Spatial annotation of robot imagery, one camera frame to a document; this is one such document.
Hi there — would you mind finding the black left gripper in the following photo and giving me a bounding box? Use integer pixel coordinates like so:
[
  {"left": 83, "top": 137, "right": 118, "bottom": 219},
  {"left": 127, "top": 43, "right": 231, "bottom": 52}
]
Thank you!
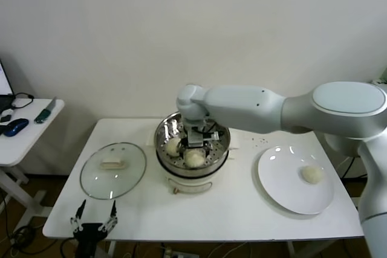
[{"left": 70, "top": 199, "right": 119, "bottom": 258}]

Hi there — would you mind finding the black laptop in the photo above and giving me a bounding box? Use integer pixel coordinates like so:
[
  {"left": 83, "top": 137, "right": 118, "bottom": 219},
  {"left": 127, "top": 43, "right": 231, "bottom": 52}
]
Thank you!
[{"left": 0, "top": 58, "right": 16, "bottom": 114}]

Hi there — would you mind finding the black power cable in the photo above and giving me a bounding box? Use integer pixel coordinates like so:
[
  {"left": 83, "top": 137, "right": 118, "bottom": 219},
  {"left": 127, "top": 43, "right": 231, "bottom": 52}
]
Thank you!
[{"left": 340, "top": 155, "right": 368, "bottom": 179}]

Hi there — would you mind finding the black looped desk cable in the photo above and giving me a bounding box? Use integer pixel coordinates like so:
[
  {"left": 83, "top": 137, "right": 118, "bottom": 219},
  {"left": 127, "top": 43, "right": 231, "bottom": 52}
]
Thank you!
[{"left": 11, "top": 93, "right": 34, "bottom": 109}]

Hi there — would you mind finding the white electric pot base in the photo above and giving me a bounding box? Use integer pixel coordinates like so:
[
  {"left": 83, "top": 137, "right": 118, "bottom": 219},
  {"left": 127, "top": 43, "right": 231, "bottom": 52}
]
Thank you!
[{"left": 146, "top": 129, "right": 241, "bottom": 195}]

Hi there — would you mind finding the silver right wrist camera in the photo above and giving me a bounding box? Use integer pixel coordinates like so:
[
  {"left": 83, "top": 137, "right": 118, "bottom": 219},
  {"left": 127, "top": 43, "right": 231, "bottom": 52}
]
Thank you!
[{"left": 187, "top": 131, "right": 204, "bottom": 148}]

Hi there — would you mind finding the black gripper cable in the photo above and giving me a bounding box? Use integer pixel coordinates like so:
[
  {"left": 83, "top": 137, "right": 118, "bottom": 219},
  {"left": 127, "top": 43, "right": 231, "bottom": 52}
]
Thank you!
[
  {"left": 204, "top": 120, "right": 221, "bottom": 141},
  {"left": 60, "top": 230, "right": 79, "bottom": 258}
]

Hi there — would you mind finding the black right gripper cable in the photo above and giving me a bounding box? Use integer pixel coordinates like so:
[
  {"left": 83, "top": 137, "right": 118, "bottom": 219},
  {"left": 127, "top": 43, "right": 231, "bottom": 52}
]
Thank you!
[{"left": 204, "top": 120, "right": 221, "bottom": 141}]

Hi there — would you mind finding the blue computer mouse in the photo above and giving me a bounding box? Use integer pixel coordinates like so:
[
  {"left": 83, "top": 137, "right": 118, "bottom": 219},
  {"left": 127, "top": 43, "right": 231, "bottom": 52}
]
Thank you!
[{"left": 2, "top": 118, "right": 30, "bottom": 137}]

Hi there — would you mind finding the white steamed baozi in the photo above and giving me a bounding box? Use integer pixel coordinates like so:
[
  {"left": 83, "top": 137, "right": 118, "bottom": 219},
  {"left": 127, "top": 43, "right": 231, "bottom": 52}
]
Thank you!
[
  {"left": 300, "top": 165, "right": 324, "bottom": 184},
  {"left": 164, "top": 137, "right": 183, "bottom": 156},
  {"left": 184, "top": 149, "right": 205, "bottom": 169}
]

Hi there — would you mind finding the white side table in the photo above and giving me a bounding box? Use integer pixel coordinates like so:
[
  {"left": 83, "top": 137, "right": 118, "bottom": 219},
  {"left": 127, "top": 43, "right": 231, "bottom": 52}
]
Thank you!
[{"left": 0, "top": 98, "right": 66, "bottom": 219}]

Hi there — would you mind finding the green handled knife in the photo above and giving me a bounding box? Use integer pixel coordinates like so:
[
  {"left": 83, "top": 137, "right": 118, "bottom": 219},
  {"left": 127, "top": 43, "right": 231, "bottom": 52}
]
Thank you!
[{"left": 33, "top": 97, "right": 57, "bottom": 125}]

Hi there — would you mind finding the steel steamer basket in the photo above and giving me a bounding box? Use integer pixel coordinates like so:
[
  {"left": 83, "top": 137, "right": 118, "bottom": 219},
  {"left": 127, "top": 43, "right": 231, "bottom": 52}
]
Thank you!
[{"left": 154, "top": 108, "right": 230, "bottom": 177}]

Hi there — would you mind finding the small black white adapter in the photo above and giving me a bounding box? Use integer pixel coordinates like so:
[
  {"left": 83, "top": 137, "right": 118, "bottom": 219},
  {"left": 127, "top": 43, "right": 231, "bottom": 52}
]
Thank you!
[{"left": 0, "top": 107, "right": 15, "bottom": 125}]

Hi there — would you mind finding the black floor cable bundle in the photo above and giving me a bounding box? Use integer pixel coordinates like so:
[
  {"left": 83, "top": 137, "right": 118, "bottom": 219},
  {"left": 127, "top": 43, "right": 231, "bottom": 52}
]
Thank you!
[{"left": 0, "top": 224, "right": 39, "bottom": 256}]

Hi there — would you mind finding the white round plate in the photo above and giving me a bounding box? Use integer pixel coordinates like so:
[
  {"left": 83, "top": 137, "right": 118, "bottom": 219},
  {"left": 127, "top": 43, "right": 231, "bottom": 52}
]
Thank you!
[{"left": 257, "top": 145, "right": 335, "bottom": 215}]

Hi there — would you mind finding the glass pot lid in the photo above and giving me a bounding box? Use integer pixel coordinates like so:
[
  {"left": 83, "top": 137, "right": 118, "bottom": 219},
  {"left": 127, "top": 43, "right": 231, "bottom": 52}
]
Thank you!
[{"left": 80, "top": 142, "right": 148, "bottom": 200}]

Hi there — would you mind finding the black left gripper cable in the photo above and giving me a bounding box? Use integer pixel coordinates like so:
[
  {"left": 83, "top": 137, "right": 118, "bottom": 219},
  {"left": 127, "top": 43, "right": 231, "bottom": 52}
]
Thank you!
[{"left": 60, "top": 230, "right": 79, "bottom": 258}]

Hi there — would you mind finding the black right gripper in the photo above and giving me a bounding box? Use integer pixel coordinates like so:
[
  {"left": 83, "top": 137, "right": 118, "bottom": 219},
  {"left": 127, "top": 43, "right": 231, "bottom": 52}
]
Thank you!
[{"left": 178, "top": 132, "right": 215, "bottom": 161}]

